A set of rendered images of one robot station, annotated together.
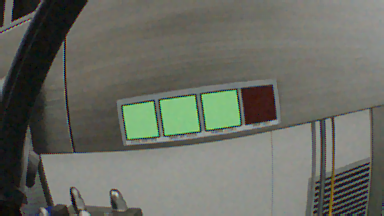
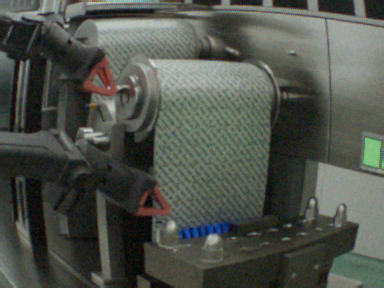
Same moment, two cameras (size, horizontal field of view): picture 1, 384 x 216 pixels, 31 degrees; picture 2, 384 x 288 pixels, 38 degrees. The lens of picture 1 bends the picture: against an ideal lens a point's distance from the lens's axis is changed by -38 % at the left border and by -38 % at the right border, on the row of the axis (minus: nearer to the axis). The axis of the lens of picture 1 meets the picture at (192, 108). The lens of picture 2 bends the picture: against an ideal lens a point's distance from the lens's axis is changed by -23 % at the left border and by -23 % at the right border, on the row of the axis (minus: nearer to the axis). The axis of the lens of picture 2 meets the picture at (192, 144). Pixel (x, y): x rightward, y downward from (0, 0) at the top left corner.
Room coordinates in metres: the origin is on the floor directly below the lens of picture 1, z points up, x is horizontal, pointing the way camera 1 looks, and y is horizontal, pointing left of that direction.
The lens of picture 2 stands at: (0.58, -0.48, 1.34)
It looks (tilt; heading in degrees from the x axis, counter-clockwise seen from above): 8 degrees down; 48
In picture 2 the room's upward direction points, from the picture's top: 3 degrees clockwise
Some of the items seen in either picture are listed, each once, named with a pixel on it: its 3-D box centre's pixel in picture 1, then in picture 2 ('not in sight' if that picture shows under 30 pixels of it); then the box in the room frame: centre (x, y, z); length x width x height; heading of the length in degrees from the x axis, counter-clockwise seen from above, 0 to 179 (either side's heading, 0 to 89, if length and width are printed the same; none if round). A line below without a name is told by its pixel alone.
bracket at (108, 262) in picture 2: not in sight; (103, 210); (1.24, 0.45, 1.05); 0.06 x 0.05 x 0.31; 173
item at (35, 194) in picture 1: (26, 178); (214, 183); (1.39, 0.34, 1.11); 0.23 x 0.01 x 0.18; 173
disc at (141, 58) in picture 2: not in sight; (136, 96); (1.27, 0.41, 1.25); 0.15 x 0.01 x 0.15; 83
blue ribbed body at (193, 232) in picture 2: not in sight; (217, 232); (1.38, 0.32, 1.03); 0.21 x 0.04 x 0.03; 173
